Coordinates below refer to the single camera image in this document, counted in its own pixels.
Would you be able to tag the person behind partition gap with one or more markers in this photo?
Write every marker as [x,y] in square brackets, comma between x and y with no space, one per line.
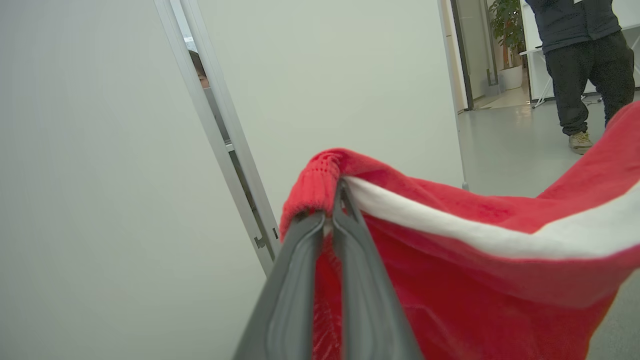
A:
[199,75]

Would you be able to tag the dark door frame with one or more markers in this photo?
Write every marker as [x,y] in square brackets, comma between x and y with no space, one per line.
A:
[462,50]

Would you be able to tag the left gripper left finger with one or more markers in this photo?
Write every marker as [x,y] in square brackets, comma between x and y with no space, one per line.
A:
[280,320]

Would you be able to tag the white table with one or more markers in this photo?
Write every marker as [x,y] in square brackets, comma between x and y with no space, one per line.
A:
[531,51]

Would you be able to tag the potted green plant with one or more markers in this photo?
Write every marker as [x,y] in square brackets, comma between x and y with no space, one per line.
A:
[505,25]

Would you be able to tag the red white basketball jersey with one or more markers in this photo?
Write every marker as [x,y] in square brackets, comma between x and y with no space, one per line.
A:
[475,300]

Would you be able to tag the grey metal partition post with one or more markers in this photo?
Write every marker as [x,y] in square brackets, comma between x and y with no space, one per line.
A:
[243,155]

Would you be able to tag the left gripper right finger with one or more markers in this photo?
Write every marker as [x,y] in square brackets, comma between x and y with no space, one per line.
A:
[370,320]

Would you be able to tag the person in dark clothes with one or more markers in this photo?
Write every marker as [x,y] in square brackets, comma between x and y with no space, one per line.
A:
[575,65]

